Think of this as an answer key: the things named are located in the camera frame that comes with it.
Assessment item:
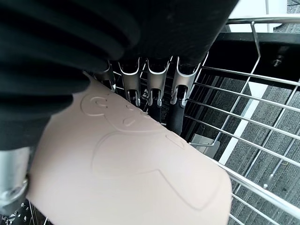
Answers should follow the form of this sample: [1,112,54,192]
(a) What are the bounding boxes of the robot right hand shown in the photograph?
[0,0,240,216]

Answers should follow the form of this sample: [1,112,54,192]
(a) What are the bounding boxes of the beige embossed cup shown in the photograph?
[25,71,233,225]

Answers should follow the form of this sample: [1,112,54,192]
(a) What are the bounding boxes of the black dishwasher body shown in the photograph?
[182,30,300,162]

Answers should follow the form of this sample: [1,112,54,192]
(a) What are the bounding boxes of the steel wire dishwasher rack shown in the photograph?
[22,18,300,225]

